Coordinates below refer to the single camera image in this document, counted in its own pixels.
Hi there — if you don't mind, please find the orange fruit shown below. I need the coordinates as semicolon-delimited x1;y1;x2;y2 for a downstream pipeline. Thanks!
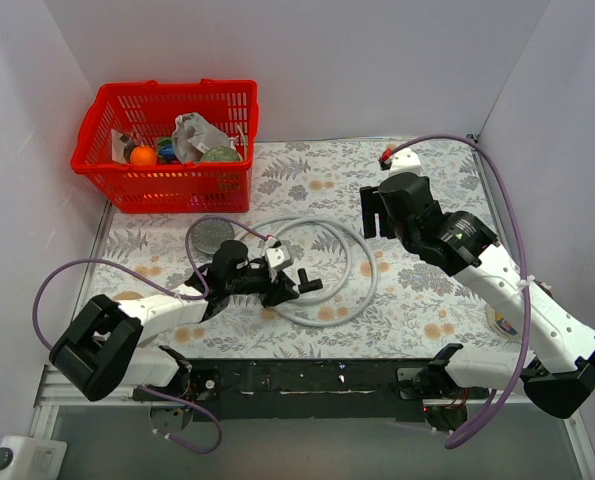
129;145;158;167

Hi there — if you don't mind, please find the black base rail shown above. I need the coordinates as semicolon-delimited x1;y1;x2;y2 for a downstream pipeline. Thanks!
151;359;489;422

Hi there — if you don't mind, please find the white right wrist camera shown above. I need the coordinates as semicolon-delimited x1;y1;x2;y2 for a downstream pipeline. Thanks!
379;145;421;176

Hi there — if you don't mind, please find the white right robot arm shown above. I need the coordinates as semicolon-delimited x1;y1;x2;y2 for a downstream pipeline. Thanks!
360;172;595;419

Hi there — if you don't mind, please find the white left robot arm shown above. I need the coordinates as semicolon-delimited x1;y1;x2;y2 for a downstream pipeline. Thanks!
49;239;304;401

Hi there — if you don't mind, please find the brown tape roll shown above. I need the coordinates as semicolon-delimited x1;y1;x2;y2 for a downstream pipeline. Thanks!
113;291;143;302

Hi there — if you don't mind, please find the floral table mat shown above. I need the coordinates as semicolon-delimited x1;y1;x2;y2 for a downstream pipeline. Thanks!
84;140;516;358

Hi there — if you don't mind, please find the red plastic basket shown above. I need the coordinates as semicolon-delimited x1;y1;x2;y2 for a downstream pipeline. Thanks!
70;79;259;214

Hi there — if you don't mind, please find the white box device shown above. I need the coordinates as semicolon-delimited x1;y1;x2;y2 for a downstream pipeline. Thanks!
0;435;67;480

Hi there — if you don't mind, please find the grey shower hose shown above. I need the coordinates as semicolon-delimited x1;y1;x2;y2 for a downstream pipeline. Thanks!
246;215;380;327

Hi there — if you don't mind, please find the green round fruit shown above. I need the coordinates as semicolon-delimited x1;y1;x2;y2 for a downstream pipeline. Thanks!
200;146;243;163

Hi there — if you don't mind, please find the crumpled grey paper bag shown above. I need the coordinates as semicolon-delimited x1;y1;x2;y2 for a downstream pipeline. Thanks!
171;112;231;163

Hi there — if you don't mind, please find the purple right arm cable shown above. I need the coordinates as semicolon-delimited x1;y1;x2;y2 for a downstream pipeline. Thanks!
386;133;533;450

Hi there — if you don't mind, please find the grey shower head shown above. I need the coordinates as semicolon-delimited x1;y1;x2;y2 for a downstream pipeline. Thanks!
190;218;235;255

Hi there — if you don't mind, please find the black pipe fitting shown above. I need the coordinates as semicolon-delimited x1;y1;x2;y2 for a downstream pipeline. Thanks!
297;268;323;295

